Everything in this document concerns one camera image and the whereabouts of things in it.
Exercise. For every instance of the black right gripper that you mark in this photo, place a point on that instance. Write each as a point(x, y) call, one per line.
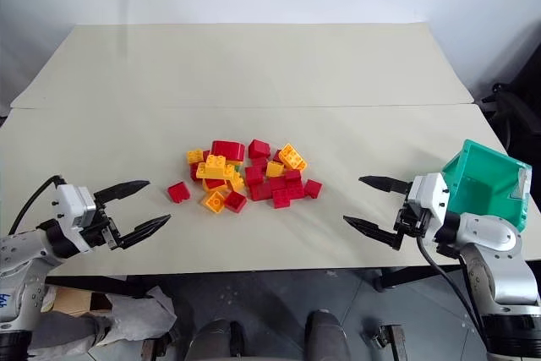
point(409, 219)

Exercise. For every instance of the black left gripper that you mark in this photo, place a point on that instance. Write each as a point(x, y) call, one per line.
point(99, 232)

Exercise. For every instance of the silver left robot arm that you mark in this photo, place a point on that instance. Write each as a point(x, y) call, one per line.
point(19, 253)

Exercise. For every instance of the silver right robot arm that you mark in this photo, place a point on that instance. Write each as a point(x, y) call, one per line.
point(494, 242)

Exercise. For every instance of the brown cardboard box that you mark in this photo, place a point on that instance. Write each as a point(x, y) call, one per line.
point(72, 302)

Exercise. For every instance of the teal plastic bin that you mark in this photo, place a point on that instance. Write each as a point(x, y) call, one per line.
point(486, 162)

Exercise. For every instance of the small red building block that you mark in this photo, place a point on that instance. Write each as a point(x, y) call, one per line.
point(258, 148)
point(277, 155)
point(296, 191)
point(282, 199)
point(195, 171)
point(258, 162)
point(277, 183)
point(179, 193)
point(293, 175)
point(214, 184)
point(258, 193)
point(313, 189)
point(235, 201)
point(253, 175)

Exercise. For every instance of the yellow plastic building brick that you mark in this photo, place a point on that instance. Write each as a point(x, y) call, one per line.
point(235, 178)
point(292, 156)
point(212, 167)

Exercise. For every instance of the grey crumpled cloth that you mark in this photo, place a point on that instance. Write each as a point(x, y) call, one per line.
point(135, 314)

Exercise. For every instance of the red plastic building brick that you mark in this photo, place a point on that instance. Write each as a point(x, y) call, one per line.
point(228, 149)

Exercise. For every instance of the black table foot caster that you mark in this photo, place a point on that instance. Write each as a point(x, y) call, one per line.
point(391, 340)

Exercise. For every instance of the dark rounded shape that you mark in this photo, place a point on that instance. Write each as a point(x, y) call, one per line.
point(324, 335)
point(213, 342)

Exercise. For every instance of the black office chair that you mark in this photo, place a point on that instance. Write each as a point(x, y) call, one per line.
point(517, 111)

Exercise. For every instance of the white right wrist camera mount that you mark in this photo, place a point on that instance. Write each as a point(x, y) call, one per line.
point(429, 194)

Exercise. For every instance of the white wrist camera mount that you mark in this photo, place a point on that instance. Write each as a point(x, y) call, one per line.
point(72, 202)
point(429, 194)

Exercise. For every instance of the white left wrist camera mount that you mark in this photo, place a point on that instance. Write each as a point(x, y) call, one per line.
point(72, 202)

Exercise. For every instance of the black table frame bar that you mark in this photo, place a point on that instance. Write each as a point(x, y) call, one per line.
point(105, 287)

